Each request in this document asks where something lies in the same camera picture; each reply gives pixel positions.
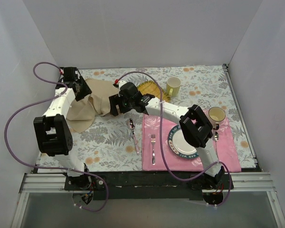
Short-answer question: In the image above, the silver fork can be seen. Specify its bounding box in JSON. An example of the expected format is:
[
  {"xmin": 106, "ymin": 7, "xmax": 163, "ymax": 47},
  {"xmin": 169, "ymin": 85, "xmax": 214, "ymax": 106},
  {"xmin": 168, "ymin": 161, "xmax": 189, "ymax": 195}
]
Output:
[{"xmin": 151, "ymin": 134, "xmax": 156, "ymax": 165}]

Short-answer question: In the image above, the beige cloth napkin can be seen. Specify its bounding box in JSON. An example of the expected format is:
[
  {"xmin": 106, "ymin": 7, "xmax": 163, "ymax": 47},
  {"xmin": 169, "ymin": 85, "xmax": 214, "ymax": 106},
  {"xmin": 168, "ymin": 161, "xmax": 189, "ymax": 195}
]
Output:
[{"xmin": 66, "ymin": 78, "xmax": 118, "ymax": 133}]

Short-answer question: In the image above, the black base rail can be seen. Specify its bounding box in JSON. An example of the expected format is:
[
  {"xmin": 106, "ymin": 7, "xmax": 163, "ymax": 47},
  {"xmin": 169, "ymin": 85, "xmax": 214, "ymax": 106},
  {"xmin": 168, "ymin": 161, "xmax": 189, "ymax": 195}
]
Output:
[{"xmin": 64, "ymin": 171, "xmax": 233, "ymax": 200}]

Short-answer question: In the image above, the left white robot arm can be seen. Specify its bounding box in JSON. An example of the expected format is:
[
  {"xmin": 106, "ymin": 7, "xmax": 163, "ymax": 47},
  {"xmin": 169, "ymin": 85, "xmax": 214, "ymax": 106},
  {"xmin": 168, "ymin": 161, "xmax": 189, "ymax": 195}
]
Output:
[{"xmin": 33, "ymin": 69, "xmax": 92, "ymax": 190}]

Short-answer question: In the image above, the green rimmed white plate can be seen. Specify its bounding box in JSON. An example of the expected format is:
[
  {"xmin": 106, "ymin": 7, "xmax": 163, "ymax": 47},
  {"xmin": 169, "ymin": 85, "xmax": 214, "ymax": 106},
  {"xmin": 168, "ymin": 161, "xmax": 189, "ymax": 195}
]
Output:
[{"xmin": 168, "ymin": 125, "xmax": 199, "ymax": 160}]

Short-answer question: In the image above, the pink placemat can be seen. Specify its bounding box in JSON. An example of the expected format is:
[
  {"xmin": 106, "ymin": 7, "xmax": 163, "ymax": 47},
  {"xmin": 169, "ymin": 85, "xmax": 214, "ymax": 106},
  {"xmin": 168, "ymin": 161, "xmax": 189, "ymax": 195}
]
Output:
[{"xmin": 142, "ymin": 115, "xmax": 241, "ymax": 172}]

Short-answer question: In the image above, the aluminium frame rail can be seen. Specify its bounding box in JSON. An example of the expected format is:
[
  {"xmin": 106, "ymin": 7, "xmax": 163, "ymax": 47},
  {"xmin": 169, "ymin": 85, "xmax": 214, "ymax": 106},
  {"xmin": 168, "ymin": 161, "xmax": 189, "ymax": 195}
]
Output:
[{"xmin": 19, "ymin": 172, "xmax": 276, "ymax": 193}]

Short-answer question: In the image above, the pink mug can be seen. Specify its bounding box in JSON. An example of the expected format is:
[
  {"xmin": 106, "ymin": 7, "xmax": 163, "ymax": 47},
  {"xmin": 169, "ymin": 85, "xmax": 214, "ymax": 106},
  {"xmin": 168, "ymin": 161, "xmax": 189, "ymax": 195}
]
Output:
[{"xmin": 207, "ymin": 107, "xmax": 226, "ymax": 130}]

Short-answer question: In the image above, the yellow woven bamboo tray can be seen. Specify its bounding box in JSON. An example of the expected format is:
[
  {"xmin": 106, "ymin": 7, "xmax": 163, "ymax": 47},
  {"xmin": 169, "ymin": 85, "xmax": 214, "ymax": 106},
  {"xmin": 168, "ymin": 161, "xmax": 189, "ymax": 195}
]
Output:
[{"xmin": 137, "ymin": 80, "xmax": 171, "ymax": 102}]

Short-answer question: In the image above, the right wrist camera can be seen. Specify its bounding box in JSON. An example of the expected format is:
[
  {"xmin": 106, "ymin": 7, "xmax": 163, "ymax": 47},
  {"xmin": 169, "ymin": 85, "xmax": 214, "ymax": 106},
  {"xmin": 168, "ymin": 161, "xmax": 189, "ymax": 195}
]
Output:
[{"xmin": 119, "ymin": 81, "xmax": 138, "ymax": 99}]

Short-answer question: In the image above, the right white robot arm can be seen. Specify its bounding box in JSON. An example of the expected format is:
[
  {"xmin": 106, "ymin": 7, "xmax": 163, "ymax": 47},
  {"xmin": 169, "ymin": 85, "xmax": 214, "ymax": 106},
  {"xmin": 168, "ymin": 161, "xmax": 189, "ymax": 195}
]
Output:
[{"xmin": 109, "ymin": 94, "xmax": 227, "ymax": 189}]

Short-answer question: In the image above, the pink handled spoon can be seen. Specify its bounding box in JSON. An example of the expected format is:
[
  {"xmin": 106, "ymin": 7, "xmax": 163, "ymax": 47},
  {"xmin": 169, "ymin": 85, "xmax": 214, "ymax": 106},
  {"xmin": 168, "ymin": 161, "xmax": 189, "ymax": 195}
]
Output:
[{"xmin": 128, "ymin": 118, "xmax": 140, "ymax": 155}]

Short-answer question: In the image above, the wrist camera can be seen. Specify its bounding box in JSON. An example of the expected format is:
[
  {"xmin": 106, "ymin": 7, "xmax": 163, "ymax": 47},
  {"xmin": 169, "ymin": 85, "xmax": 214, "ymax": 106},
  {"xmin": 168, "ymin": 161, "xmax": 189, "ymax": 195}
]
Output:
[
  {"xmin": 119, "ymin": 81, "xmax": 138, "ymax": 99},
  {"xmin": 62, "ymin": 67, "xmax": 79, "ymax": 82}
]

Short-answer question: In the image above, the floral tablecloth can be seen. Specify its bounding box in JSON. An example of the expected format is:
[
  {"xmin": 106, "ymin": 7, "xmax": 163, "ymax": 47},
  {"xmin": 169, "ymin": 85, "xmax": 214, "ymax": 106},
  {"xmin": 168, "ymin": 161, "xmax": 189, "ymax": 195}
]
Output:
[{"xmin": 72, "ymin": 66, "xmax": 256, "ymax": 172}]

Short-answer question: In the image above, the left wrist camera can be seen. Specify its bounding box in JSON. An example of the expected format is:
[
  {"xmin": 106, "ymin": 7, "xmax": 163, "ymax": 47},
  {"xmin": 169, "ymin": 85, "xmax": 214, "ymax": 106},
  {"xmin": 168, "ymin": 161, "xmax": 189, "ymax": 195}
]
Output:
[{"xmin": 62, "ymin": 67, "xmax": 79, "ymax": 82}]

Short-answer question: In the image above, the silver spoon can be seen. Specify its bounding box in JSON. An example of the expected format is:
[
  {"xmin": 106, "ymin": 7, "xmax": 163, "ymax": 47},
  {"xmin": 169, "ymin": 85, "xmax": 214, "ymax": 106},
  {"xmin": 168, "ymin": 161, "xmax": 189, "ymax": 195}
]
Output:
[{"xmin": 214, "ymin": 132, "xmax": 219, "ymax": 142}]

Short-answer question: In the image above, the yellow green mug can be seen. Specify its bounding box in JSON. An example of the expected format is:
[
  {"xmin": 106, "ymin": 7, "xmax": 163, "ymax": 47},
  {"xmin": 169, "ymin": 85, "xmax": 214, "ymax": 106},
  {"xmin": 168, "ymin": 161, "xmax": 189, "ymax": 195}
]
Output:
[{"xmin": 166, "ymin": 76, "xmax": 181, "ymax": 97}]

